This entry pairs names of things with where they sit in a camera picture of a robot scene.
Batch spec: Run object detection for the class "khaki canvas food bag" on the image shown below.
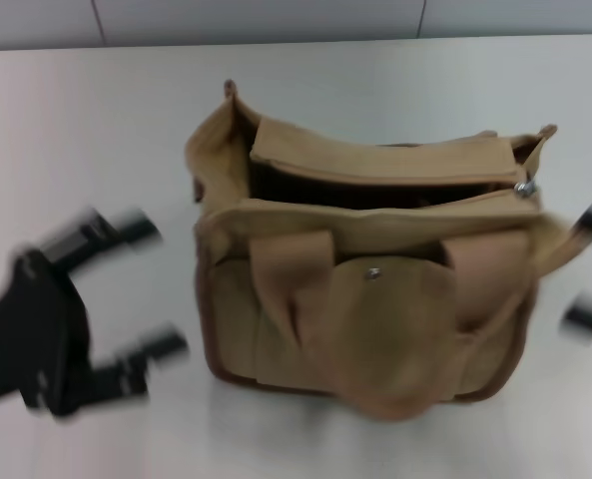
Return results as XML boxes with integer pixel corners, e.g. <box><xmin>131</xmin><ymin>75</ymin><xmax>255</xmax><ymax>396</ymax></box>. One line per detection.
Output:
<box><xmin>183</xmin><ymin>78</ymin><xmax>592</xmax><ymax>425</ymax></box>

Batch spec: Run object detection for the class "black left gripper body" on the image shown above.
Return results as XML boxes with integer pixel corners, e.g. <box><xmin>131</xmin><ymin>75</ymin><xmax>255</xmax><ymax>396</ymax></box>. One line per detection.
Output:
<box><xmin>0</xmin><ymin>246</ymin><xmax>96</xmax><ymax>420</ymax></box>

